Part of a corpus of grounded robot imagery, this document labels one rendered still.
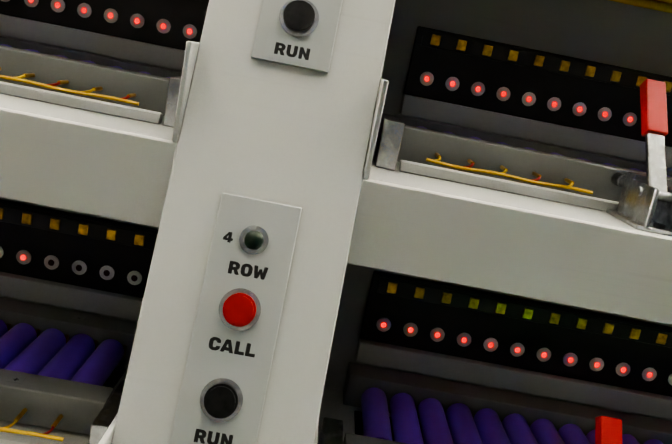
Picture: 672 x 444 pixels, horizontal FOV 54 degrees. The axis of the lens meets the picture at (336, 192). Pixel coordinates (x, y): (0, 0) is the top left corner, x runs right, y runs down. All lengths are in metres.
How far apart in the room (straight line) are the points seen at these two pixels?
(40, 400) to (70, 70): 0.19
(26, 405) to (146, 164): 0.16
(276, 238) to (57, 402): 0.17
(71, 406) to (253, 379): 0.13
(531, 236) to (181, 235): 0.18
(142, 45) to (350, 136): 0.25
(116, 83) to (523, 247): 0.25
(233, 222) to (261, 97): 0.06
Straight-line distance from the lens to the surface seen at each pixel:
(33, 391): 0.43
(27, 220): 0.52
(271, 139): 0.33
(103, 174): 0.35
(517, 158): 0.42
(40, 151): 0.36
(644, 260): 0.37
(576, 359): 0.54
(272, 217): 0.32
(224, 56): 0.34
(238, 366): 0.33
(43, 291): 0.53
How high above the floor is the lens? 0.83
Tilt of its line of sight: 7 degrees up
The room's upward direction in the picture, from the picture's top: 11 degrees clockwise
